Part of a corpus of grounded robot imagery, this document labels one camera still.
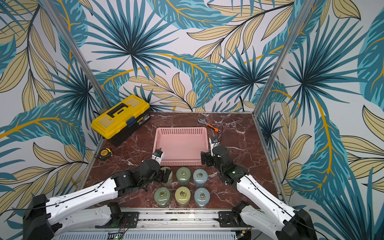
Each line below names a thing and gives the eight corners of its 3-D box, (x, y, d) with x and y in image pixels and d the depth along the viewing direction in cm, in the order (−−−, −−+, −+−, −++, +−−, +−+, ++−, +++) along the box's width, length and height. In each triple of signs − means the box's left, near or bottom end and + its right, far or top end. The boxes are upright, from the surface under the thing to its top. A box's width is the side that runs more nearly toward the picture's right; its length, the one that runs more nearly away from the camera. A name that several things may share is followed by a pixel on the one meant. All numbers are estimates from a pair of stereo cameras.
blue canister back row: (192, 187, 86) (192, 182, 79) (192, 174, 91) (193, 168, 83) (206, 187, 86) (208, 182, 79) (206, 175, 91) (207, 168, 83)
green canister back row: (176, 186, 86) (175, 180, 79) (177, 173, 91) (176, 166, 84) (190, 186, 87) (190, 180, 79) (190, 173, 91) (190, 166, 84)
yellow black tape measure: (101, 159, 96) (98, 156, 93) (104, 151, 100) (102, 148, 97) (111, 159, 96) (109, 157, 93) (114, 151, 100) (112, 148, 97)
